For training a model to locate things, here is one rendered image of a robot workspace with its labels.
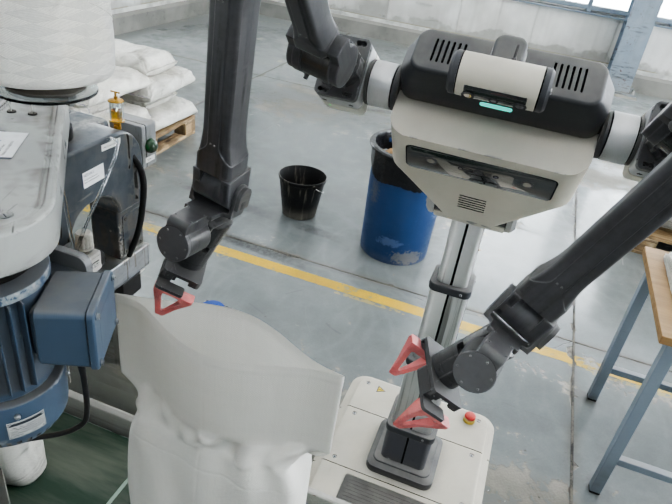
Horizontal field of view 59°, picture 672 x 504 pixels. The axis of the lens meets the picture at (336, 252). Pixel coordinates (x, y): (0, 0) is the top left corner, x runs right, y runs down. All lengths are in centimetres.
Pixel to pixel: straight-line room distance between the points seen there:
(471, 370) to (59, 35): 62
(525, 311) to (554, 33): 810
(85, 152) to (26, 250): 41
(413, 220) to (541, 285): 248
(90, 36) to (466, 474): 167
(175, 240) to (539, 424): 205
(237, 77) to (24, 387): 47
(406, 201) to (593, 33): 600
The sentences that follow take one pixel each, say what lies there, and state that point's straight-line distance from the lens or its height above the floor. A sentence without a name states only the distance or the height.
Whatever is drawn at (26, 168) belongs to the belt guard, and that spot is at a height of 142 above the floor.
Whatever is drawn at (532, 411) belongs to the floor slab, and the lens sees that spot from 274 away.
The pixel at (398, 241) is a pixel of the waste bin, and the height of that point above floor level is 16.
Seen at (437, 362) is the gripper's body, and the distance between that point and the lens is 90.
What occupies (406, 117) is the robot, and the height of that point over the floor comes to 141.
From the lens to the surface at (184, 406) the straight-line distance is 120.
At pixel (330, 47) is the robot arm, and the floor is 154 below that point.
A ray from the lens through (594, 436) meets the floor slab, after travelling 277.
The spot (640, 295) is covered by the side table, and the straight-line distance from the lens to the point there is 262.
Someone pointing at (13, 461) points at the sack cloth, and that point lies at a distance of 175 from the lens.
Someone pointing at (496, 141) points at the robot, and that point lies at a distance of 117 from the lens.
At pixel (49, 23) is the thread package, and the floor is 160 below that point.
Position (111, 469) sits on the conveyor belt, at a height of 38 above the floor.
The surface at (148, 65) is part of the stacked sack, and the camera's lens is 445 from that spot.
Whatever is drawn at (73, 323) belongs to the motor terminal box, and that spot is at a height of 129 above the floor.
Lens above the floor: 176
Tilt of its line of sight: 31 degrees down
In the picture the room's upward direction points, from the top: 9 degrees clockwise
